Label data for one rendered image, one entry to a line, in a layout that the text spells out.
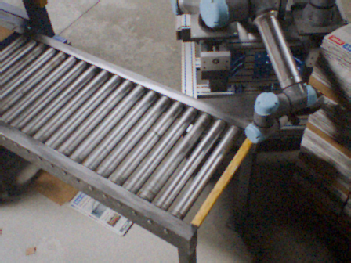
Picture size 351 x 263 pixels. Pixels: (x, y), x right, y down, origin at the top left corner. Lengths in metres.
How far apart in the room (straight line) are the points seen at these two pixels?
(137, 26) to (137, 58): 0.39
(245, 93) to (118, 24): 1.39
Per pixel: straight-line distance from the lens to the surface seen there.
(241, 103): 2.54
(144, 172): 1.53
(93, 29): 3.54
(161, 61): 3.13
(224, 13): 1.51
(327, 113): 1.81
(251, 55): 2.16
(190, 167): 1.54
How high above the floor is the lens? 2.07
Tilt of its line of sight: 50 degrees down
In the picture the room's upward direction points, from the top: 5 degrees counter-clockwise
